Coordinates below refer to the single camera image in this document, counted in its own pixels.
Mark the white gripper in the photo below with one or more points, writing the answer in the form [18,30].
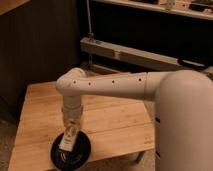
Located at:
[72,109]

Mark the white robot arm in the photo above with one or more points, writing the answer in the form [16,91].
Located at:
[183,105]

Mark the wooden wall shelf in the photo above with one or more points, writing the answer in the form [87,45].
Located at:
[176,7]

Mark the small white bottle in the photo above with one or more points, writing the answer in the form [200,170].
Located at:
[68,139]

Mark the vertical metal pole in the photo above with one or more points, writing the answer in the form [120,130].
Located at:
[90,32]

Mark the wooden folding table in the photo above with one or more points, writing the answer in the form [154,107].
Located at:
[115,127]

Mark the black handle on beam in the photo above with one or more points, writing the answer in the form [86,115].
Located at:
[192,65]

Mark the grey metal beam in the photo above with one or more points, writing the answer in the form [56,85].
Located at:
[130,55]

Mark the black ceramic bowl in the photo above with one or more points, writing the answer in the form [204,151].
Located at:
[71,160]

